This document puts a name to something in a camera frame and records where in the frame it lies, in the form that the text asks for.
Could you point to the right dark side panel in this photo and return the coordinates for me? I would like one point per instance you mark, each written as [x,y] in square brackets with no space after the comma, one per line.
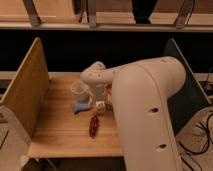
[191,98]

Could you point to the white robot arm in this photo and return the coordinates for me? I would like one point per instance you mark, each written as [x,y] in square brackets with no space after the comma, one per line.
[140,93]

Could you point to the dark red bottle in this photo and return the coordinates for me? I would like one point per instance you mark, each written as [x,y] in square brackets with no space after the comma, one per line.
[93,127]

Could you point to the left wooden side panel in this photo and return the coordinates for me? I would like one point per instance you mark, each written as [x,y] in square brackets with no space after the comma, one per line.
[23,98]

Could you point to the blue cloth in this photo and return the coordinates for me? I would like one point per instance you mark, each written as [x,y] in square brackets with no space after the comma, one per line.
[79,106]

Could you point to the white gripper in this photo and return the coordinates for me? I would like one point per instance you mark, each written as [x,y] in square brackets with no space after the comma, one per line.
[99,92]

